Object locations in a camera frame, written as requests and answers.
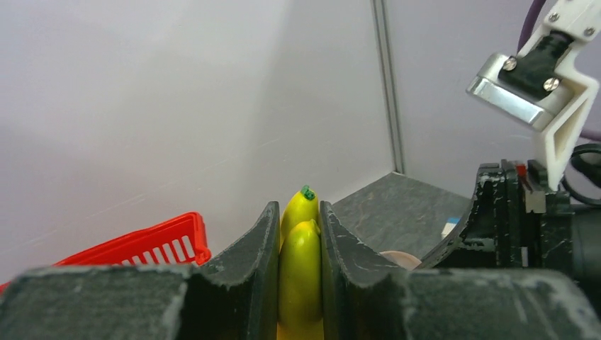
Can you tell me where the yellow banana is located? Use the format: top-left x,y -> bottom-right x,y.
277,186 -> 323,339

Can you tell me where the blue white toy block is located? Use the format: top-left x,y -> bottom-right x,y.
441,217 -> 460,239

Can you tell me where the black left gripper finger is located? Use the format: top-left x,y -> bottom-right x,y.
1,201 -> 280,339

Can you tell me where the clear zip top bag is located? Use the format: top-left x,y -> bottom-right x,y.
379,251 -> 422,271

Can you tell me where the red plastic basket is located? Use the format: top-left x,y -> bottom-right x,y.
0,212 -> 212,294

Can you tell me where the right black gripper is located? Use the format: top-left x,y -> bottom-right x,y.
320,160 -> 600,339

